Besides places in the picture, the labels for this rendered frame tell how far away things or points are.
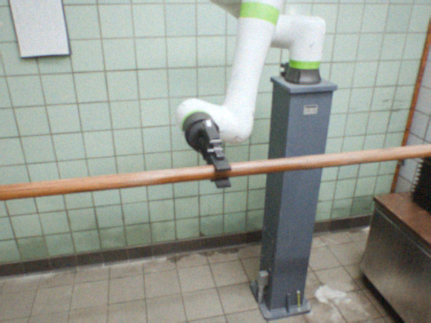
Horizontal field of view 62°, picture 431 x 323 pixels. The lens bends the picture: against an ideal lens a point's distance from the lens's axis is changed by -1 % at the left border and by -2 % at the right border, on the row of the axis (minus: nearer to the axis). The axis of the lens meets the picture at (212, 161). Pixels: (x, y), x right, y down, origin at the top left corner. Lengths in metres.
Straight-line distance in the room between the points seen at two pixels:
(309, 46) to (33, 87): 1.29
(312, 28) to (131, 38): 0.87
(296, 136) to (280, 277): 0.75
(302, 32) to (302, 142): 0.43
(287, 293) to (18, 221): 1.52
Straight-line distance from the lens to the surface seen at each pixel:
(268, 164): 0.78
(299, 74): 1.51
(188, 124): 0.94
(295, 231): 1.77
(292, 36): 1.49
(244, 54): 1.09
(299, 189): 1.65
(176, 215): 2.26
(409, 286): 1.99
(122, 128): 1.99
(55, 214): 2.26
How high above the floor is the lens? 1.54
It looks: 25 degrees down
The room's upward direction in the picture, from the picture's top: straight up
